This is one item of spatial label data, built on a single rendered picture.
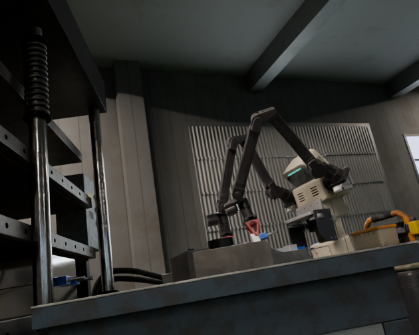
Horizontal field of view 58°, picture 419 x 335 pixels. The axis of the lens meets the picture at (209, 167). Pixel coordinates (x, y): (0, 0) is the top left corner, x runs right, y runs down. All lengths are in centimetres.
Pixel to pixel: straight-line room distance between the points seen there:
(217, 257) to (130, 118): 375
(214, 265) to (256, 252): 10
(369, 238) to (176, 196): 273
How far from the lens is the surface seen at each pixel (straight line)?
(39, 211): 126
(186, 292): 69
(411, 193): 668
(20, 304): 137
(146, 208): 419
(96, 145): 209
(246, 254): 87
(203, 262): 87
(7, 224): 113
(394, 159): 669
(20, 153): 126
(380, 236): 222
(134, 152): 436
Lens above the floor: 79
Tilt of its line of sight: 17 degrees up
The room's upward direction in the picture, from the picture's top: 10 degrees counter-clockwise
